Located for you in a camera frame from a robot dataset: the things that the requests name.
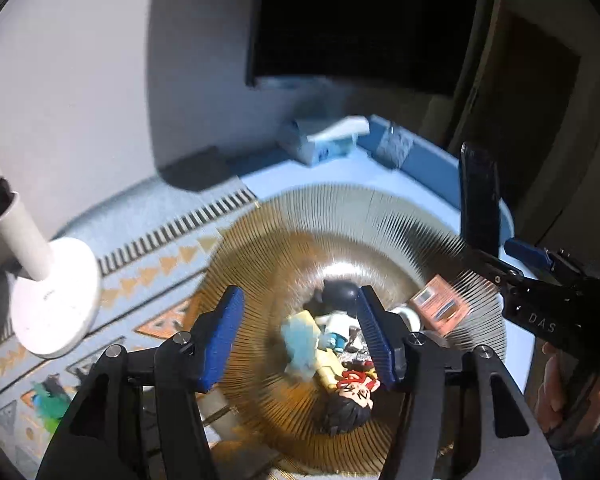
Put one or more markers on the yellow lighter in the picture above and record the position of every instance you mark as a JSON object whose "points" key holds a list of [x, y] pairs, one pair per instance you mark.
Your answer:
{"points": [[327, 362]]}

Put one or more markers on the pale blue crystal toy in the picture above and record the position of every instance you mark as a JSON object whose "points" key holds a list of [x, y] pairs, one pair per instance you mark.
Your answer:
{"points": [[300, 345]]}

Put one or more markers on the green spiky toy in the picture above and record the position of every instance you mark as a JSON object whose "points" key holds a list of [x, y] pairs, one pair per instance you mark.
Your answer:
{"points": [[50, 400]]}

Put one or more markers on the dark smartphone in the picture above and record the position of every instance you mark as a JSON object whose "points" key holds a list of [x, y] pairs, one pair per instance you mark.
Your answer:
{"points": [[480, 200]]}

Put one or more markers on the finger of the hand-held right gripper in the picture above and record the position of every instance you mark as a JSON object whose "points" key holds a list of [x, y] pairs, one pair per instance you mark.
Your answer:
{"points": [[500, 270], [525, 252]]}

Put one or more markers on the blue white figure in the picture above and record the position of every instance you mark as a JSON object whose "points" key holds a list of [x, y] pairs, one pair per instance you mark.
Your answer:
{"points": [[337, 327]]}

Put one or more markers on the patterned blue table mat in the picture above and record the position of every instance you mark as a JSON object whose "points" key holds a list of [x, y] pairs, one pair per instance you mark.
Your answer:
{"points": [[145, 280]]}

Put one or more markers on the blue white tissue box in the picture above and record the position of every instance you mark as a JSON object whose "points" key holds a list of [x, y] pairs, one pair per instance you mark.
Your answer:
{"points": [[325, 147]]}

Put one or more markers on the small orange box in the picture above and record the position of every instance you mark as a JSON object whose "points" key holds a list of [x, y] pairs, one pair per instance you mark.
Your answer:
{"points": [[437, 305]]}

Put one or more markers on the small black figure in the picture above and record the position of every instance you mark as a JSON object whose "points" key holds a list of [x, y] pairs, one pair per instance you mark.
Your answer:
{"points": [[355, 345]]}

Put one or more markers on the person's right hand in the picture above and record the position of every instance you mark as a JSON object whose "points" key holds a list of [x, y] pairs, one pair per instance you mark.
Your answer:
{"points": [[550, 390]]}

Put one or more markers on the amber ribbed glass bowl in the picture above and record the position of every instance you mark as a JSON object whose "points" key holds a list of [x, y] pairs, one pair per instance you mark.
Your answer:
{"points": [[280, 270]]}

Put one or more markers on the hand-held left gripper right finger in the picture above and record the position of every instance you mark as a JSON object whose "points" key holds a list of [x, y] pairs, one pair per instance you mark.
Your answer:
{"points": [[377, 345]]}

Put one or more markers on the white desk lamp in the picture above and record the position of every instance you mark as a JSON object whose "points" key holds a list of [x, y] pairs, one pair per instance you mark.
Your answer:
{"points": [[55, 300]]}

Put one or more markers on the black ball figure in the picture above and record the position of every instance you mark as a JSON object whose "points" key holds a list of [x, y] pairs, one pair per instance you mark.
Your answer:
{"points": [[342, 292]]}

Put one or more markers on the black monitor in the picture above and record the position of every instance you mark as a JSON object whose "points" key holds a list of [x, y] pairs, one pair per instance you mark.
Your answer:
{"points": [[360, 25]]}

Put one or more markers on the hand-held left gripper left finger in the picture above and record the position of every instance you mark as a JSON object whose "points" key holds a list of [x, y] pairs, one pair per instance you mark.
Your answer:
{"points": [[225, 340]]}

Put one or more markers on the white round container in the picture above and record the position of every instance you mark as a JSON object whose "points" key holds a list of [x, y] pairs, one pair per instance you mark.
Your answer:
{"points": [[409, 316]]}

